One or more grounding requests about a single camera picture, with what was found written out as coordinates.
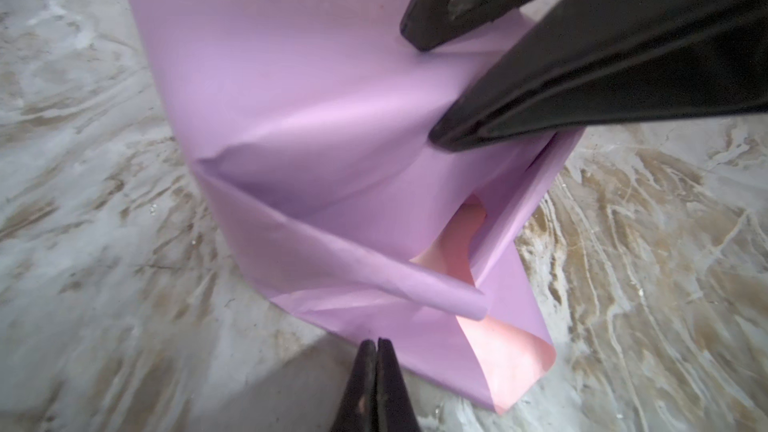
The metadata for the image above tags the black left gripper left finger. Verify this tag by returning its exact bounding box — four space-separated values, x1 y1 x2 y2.
330 340 378 432

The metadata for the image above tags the pink wrapping paper sheet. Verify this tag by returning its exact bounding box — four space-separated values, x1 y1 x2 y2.
129 0 582 413

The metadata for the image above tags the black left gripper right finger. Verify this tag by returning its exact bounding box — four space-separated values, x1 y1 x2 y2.
376 338 421 432

